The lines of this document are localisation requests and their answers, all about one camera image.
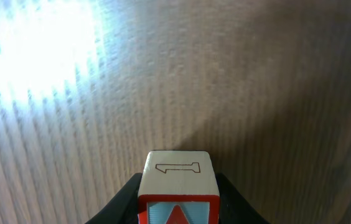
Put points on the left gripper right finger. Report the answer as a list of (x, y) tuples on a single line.
[(234, 208)]

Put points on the red letter A block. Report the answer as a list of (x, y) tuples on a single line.
[(178, 187)]

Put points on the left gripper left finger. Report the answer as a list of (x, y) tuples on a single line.
[(123, 207)]

